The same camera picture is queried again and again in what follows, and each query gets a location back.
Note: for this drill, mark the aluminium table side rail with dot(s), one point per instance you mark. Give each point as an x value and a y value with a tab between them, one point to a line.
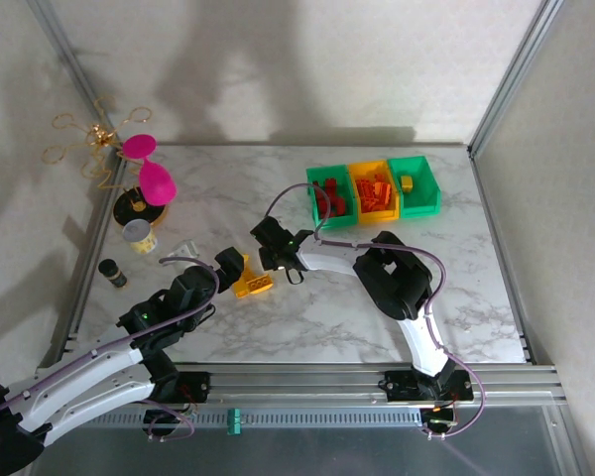
491	218
93	238

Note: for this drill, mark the aluminium rail under arm bases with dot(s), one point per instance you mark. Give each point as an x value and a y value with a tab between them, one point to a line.
302	384

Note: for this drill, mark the small yellow can grey lid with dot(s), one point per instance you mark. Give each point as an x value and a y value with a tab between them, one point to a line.
139	235

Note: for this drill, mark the yellow two-by-three lego brick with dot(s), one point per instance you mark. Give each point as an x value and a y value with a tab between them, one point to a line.
259	284

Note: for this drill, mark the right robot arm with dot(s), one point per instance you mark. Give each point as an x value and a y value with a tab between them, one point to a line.
396	282

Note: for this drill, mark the small black connector board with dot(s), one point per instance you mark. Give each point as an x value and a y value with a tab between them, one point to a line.
439	421
166	419

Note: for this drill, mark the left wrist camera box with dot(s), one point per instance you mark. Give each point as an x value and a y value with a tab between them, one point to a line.
186	249

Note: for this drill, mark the green connector clip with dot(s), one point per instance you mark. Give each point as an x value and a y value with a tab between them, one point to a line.
234	421

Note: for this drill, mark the small black bottle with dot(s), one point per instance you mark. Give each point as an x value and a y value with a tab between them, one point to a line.
113	274

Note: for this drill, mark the orange two-by-two lego brick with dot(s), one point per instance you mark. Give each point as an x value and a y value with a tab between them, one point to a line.
362	187

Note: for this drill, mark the yellow two-by-two lego brick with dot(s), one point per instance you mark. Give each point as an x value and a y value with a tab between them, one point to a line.
406	183

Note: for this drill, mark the long orange lego plate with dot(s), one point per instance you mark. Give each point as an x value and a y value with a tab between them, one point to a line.
373	196

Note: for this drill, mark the green plastic bin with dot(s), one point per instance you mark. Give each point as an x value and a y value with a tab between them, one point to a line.
334	221
419	198

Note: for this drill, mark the yellow plastic bin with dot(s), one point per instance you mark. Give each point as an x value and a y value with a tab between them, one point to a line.
377	214

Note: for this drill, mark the pink plastic wine glass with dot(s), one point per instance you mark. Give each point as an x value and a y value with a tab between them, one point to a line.
154	183

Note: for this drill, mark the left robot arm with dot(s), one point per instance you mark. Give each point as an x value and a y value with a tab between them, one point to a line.
79	392

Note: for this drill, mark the large red lego brick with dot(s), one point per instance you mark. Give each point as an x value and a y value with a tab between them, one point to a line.
337	206

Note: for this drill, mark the aluminium frame post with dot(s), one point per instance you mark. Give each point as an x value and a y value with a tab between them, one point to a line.
511	69
64	44

